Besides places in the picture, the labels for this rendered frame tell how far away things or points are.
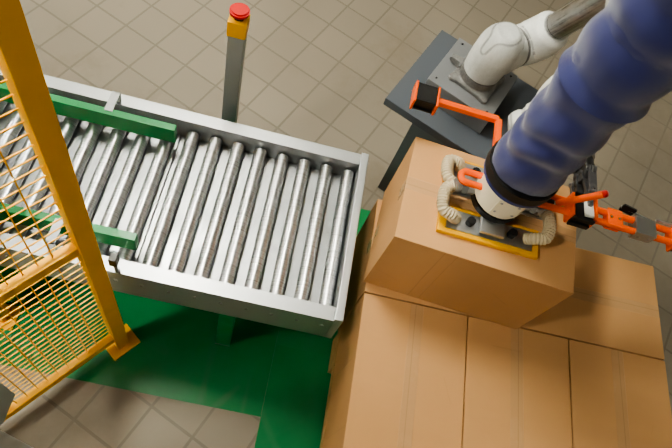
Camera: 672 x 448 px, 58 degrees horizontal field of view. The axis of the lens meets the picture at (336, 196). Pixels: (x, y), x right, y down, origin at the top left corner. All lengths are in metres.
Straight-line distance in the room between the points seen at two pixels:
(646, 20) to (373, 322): 1.34
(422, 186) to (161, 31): 1.97
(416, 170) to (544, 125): 0.57
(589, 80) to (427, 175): 0.74
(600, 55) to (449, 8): 2.70
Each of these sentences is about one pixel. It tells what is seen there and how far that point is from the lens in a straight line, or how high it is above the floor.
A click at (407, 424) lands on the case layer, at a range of 2.16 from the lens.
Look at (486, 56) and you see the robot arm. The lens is 2.33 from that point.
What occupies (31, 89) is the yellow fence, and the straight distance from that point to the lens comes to 1.17.
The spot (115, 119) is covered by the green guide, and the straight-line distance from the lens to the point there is 2.41.
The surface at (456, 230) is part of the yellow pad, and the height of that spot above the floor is 0.96.
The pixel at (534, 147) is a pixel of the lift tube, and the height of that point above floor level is 1.39.
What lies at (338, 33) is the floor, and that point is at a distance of 3.66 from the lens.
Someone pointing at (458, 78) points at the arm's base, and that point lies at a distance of 2.45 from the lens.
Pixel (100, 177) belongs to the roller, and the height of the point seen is 0.55.
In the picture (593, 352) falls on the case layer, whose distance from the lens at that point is 2.54.
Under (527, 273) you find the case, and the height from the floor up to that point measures 0.94.
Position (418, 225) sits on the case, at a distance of 1.94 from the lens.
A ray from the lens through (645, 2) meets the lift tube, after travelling 1.36.
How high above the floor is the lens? 2.58
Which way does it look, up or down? 59 degrees down
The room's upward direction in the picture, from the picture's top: 23 degrees clockwise
